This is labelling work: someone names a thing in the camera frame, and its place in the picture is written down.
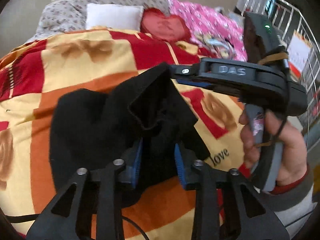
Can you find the black pants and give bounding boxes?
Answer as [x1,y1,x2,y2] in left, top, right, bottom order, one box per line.
[49,63,210,207]

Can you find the grey right sleeve forearm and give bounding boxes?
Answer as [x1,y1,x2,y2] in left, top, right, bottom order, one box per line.
[258,162,319,239]

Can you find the right hand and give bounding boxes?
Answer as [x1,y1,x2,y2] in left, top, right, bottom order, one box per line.
[239,112,308,187]

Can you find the red heart cushion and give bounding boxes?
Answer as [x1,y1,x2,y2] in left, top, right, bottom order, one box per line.
[140,8,191,43]

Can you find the pink patterned quilt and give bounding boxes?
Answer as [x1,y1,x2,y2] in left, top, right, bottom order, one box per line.
[168,0,247,61]

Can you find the metal railing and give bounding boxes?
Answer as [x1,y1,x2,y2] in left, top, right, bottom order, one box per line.
[240,0,319,133]

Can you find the white pillow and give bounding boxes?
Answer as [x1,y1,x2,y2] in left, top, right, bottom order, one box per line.
[86,3,144,31]

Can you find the grey floral quilt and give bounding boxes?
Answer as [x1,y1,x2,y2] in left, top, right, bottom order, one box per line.
[35,0,170,39]

